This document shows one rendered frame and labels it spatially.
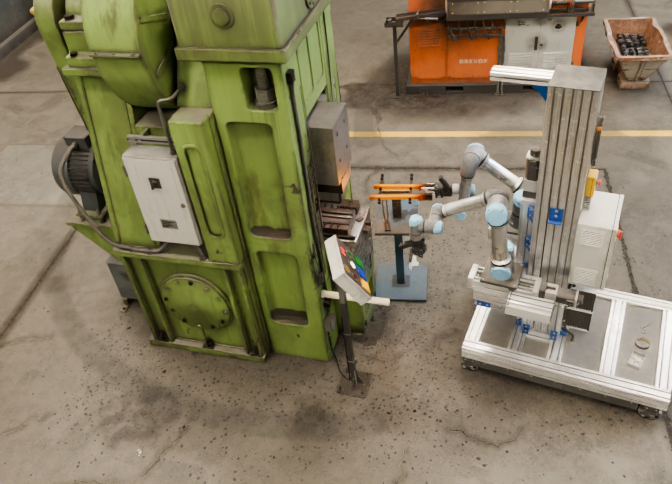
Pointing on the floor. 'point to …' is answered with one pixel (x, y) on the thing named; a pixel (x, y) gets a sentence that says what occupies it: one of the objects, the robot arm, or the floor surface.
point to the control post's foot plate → (355, 384)
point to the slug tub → (636, 49)
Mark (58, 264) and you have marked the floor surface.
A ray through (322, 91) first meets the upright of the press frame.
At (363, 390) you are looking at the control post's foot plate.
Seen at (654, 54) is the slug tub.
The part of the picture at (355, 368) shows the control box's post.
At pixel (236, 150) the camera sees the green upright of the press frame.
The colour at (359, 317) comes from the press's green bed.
